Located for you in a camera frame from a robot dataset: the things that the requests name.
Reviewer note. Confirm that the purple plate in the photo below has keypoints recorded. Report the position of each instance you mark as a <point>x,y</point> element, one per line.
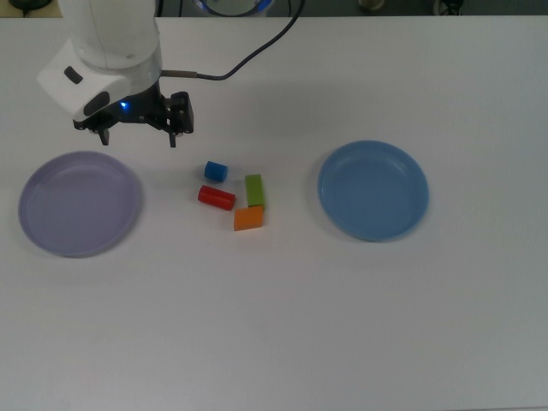
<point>77,205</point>

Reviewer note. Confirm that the red cylinder block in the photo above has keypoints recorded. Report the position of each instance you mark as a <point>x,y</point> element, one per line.
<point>216,198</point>

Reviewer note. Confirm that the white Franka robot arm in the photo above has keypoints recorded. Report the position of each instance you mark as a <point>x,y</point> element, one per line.
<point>111,34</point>

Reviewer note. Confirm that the blue plate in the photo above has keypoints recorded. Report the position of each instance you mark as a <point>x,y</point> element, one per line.
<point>372,192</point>

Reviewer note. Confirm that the orange block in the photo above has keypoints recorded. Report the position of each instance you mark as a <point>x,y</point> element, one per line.
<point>248,219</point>

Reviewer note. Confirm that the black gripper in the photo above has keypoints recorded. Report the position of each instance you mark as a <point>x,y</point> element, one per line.
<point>141,107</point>

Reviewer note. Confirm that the green rectangular block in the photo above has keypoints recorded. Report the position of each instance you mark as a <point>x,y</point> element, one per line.
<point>254,190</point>

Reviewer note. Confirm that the blue cylinder block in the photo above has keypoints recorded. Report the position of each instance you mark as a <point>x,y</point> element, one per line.
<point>215,171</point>

